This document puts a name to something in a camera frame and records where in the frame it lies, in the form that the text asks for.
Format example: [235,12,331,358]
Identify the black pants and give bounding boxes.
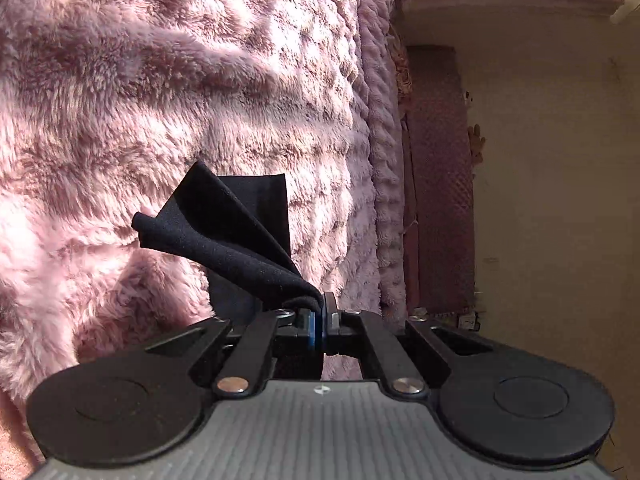
[131,160,326,380]

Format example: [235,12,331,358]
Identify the pink fluffy blanket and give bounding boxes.
[1,0,406,479]

